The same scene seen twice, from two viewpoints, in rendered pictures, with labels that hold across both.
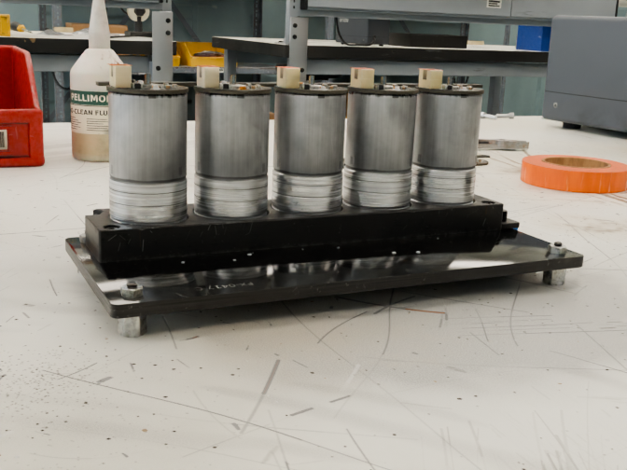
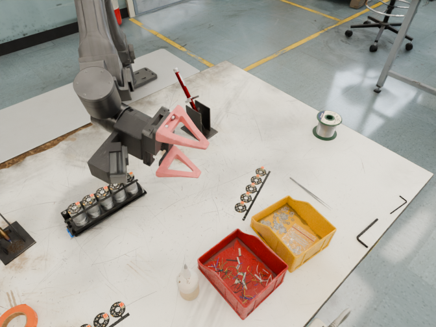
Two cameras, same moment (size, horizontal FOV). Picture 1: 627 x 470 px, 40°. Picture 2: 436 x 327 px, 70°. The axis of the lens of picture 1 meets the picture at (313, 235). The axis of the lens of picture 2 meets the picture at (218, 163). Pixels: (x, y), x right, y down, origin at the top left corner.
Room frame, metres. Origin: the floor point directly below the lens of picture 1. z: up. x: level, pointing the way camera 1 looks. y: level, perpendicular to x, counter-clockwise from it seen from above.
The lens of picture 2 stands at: (0.71, 0.12, 1.29)
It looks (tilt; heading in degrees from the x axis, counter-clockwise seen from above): 47 degrees down; 164
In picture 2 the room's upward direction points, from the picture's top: straight up
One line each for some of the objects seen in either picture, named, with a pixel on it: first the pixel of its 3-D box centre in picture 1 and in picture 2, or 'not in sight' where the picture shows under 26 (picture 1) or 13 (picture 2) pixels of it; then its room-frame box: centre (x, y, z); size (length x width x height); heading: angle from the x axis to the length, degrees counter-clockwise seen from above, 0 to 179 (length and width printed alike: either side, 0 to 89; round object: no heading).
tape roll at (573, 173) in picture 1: (575, 172); (15, 325); (0.48, -0.15, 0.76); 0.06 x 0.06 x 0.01
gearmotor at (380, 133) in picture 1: (378, 157); (92, 207); (0.30, -0.02, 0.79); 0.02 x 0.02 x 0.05
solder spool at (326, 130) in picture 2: not in sight; (327, 124); (0.19, 0.55, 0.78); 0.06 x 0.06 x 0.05
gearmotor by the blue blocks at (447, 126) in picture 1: (444, 154); (78, 215); (0.32, -0.05, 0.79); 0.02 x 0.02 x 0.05
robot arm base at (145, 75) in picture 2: not in sight; (122, 73); (-0.18, 0.07, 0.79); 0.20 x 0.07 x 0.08; 118
